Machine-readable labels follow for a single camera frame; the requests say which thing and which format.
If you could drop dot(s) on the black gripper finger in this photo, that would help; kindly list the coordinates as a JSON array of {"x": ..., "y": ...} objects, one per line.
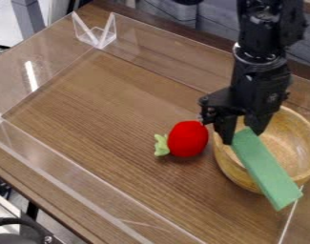
[
  {"x": 225, "y": 126},
  {"x": 257, "y": 122}
]

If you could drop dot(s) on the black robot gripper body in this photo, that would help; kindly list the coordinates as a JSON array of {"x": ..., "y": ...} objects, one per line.
[{"x": 257, "y": 91}]

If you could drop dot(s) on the green rectangular block stick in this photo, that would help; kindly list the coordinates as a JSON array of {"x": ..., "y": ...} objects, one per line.
[{"x": 273, "y": 180}]

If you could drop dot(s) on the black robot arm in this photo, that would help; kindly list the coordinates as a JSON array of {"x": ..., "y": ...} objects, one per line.
[{"x": 271, "y": 25}]

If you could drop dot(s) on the light brown wooden bowl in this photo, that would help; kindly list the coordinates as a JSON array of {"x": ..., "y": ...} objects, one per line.
[{"x": 287, "y": 140}]

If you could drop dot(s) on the red plush strawberry toy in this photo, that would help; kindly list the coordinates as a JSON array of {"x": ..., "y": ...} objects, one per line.
[{"x": 186, "y": 140}]

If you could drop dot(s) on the clear acrylic tray enclosure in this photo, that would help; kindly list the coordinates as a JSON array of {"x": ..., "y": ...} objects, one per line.
[{"x": 80, "y": 112}]

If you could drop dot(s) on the black metal base plate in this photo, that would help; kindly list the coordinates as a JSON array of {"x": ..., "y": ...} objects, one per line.
[{"x": 28, "y": 231}]

